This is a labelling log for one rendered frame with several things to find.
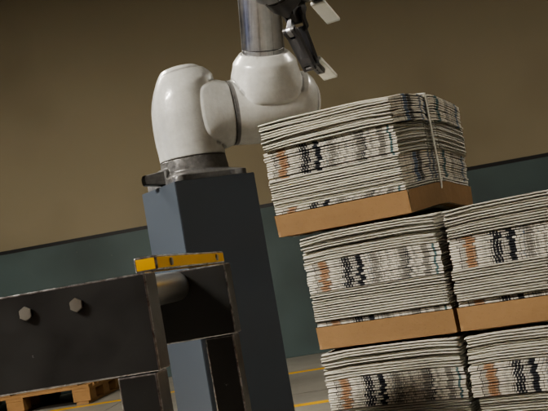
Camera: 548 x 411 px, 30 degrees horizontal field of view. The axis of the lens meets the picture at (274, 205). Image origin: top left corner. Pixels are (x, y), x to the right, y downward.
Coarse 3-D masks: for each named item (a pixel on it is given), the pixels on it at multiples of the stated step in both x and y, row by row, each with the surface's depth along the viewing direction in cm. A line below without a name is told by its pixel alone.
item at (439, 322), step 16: (480, 304) 183; (496, 304) 182; (512, 304) 180; (528, 304) 179; (544, 304) 177; (368, 320) 194; (384, 320) 192; (400, 320) 191; (416, 320) 189; (432, 320) 187; (448, 320) 186; (464, 320) 185; (480, 320) 183; (496, 320) 182; (512, 320) 180; (528, 320) 179; (320, 336) 199; (336, 336) 197; (352, 336) 196; (368, 336) 194; (384, 336) 192; (400, 336) 191; (416, 336) 189
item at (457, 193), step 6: (450, 186) 209; (456, 186) 212; (462, 186) 215; (468, 186) 218; (450, 192) 208; (456, 192) 211; (462, 192) 214; (468, 192) 218; (450, 198) 207; (456, 198) 210; (462, 198) 214; (468, 198) 217; (462, 204) 213; (468, 204) 216
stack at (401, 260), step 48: (336, 240) 197; (384, 240) 192; (432, 240) 187; (480, 240) 184; (528, 240) 179; (336, 288) 197; (384, 288) 192; (432, 288) 187; (480, 288) 183; (528, 288) 179; (432, 336) 190; (480, 336) 183; (528, 336) 179; (336, 384) 197; (384, 384) 193; (432, 384) 188; (480, 384) 183; (528, 384) 179
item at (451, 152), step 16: (432, 96) 209; (448, 112) 215; (448, 128) 214; (448, 144) 212; (464, 144) 221; (448, 160) 212; (464, 160) 220; (448, 176) 210; (464, 176) 219; (432, 208) 208; (448, 208) 212
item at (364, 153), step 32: (416, 96) 200; (288, 128) 198; (320, 128) 195; (352, 128) 192; (384, 128) 189; (416, 128) 198; (288, 160) 200; (320, 160) 196; (352, 160) 193; (384, 160) 190; (416, 160) 196; (288, 192) 201; (320, 192) 197; (352, 192) 194; (384, 192) 190; (352, 224) 195
